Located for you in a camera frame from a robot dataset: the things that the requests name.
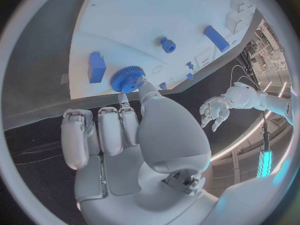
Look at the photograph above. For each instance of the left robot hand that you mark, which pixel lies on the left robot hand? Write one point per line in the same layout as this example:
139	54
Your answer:
214	112

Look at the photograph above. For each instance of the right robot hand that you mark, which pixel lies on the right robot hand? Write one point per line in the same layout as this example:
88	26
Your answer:
171	135

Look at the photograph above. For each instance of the blue gear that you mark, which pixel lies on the blue gear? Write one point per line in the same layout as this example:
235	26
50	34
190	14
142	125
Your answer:
127	78

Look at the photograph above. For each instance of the white task board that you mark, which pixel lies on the white task board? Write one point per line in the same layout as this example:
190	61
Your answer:
150	22

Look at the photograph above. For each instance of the blue peg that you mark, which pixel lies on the blue peg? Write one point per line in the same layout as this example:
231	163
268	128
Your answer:
190	65
189	76
162	86

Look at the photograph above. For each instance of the glowing light bar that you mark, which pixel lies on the glowing light bar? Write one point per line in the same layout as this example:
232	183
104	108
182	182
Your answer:
264	163

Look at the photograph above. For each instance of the blue long cylinder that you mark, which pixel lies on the blue long cylinder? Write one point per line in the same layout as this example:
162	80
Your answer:
216	38

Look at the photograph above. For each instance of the blue short cylinder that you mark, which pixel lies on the blue short cylinder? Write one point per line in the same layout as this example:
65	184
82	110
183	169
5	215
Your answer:
167	45

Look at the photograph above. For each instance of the blue block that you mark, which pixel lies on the blue block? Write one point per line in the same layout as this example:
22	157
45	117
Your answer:
96	69

